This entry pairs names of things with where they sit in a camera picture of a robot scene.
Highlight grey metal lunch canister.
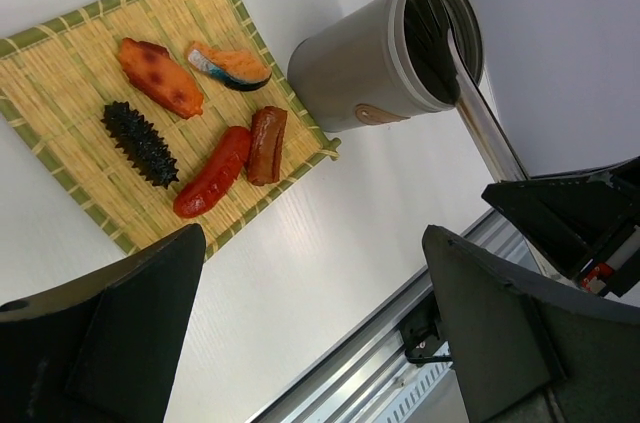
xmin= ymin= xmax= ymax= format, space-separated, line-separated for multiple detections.
xmin=287 ymin=0 xmax=484 ymax=133

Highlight red sausage toy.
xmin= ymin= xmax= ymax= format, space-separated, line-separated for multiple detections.
xmin=173 ymin=126 xmax=251 ymax=219

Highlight black sea cucumber toy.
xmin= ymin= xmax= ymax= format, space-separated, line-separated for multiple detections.
xmin=101 ymin=101 xmax=179 ymax=189

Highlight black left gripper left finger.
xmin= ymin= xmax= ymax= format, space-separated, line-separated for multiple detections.
xmin=1 ymin=224 xmax=206 ymax=422

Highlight stainless steel tongs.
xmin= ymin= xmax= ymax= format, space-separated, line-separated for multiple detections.
xmin=404 ymin=0 xmax=531 ymax=182

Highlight white slotted cable duct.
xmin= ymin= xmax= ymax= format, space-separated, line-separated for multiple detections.
xmin=354 ymin=362 xmax=451 ymax=423

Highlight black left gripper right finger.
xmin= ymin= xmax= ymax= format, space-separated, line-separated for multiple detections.
xmin=422 ymin=225 xmax=639 ymax=422

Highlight orange fried fish toy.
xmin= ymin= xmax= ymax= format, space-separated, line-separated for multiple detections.
xmin=117 ymin=37 xmax=204 ymax=119

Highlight orange salmon slice toy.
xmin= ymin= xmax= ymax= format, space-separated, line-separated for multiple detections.
xmin=185 ymin=42 xmax=272 ymax=92

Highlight brown grilled sausage toy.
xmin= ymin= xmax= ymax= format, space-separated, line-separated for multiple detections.
xmin=247 ymin=106 xmax=288 ymax=186

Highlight bamboo woven tray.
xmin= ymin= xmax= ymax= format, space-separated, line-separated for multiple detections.
xmin=1 ymin=0 xmax=339 ymax=254

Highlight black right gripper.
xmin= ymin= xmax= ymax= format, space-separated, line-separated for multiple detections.
xmin=482 ymin=157 xmax=639 ymax=297

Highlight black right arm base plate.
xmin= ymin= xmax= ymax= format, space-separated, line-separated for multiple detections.
xmin=399 ymin=308 xmax=453 ymax=367

